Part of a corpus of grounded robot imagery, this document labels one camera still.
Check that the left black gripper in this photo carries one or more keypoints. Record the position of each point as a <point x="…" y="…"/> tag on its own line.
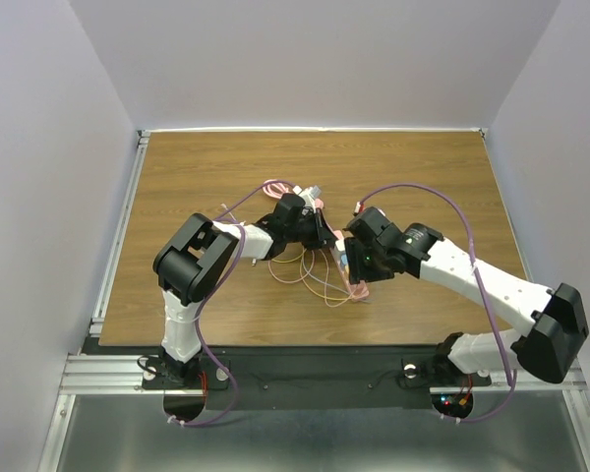
<point x="323" y="237"/>

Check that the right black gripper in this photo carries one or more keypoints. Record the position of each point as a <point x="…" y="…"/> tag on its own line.
<point x="358" y="269"/>

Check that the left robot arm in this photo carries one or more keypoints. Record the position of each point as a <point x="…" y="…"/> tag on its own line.
<point x="190" y="265"/>

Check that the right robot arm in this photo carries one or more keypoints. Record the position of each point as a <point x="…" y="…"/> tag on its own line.
<point x="547" y="326"/>

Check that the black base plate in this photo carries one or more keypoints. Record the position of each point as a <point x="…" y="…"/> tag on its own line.
<point x="311" y="377"/>

